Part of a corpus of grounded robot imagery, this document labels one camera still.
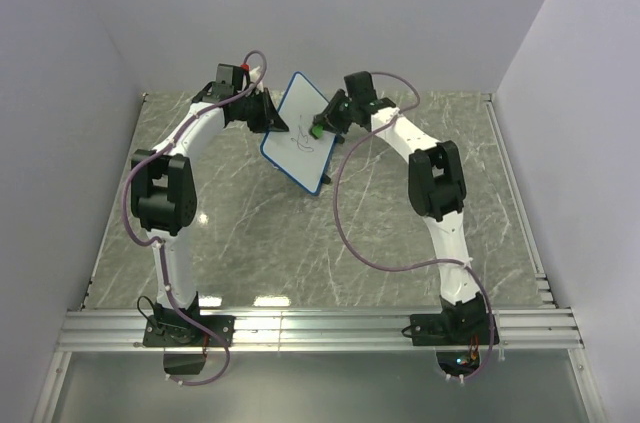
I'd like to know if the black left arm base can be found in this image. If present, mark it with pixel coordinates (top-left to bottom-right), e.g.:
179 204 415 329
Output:
136 296 236 377

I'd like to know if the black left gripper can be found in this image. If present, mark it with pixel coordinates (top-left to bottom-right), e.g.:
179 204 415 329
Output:
238 90 290 136

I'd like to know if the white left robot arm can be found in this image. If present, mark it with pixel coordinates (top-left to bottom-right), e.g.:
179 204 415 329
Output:
122 62 289 345

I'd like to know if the green whiteboard eraser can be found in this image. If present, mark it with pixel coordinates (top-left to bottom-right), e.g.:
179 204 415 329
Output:
309 124 324 140

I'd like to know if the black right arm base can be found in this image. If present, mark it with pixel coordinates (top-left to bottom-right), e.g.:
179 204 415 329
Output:
401 312 500 379

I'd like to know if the aluminium right side rail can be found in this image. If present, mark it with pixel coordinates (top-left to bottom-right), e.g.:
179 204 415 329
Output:
481 93 558 308

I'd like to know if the wire whiteboard stand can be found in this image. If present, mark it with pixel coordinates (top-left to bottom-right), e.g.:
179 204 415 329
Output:
271 134 347 186

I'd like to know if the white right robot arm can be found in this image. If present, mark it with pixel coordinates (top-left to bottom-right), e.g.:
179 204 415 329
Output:
309 71 488 343

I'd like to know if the aluminium front rail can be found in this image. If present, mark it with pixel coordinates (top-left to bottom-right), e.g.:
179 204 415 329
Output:
56 307 584 353

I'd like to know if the blue framed whiteboard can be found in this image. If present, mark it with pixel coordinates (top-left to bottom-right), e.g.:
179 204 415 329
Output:
260 72 335 196

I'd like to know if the aluminium rail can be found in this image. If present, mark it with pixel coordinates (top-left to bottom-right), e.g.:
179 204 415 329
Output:
56 307 584 353
481 93 558 308

